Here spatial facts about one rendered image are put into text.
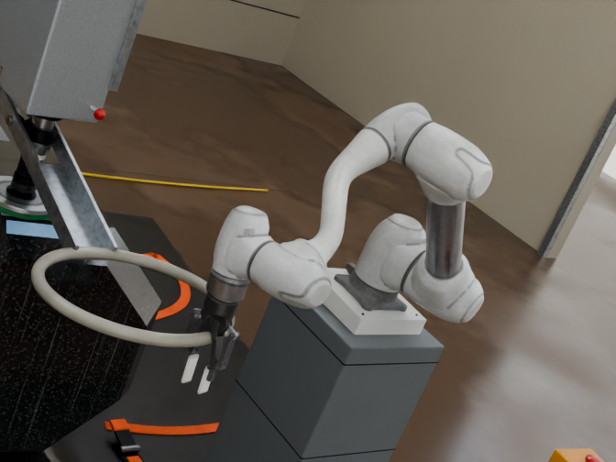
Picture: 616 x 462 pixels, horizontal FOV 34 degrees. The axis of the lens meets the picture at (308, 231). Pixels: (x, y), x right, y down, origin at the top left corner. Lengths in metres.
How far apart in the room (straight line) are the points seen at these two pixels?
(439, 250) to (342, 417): 0.64
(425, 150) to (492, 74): 5.63
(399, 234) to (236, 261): 0.90
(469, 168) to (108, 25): 1.01
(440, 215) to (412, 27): 6.21
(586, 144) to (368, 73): 2.41
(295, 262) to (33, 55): 0.98
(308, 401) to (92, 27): 1.24
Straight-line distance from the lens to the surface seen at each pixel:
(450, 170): 2.42
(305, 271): 2.09
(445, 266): 2.81
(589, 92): 7.49
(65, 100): 2.76
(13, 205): 2.87
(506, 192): 7.81
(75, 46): 2.71
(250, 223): 2.18
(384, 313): 3.06
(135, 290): 3.07
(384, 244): 2.99
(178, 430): 3.69
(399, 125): 2.48
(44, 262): 2.44
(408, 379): 3.16
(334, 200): 2.30
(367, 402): 3.10
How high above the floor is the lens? 2.01
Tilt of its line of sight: 20 degrees down
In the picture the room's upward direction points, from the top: 23 degrees clockwise
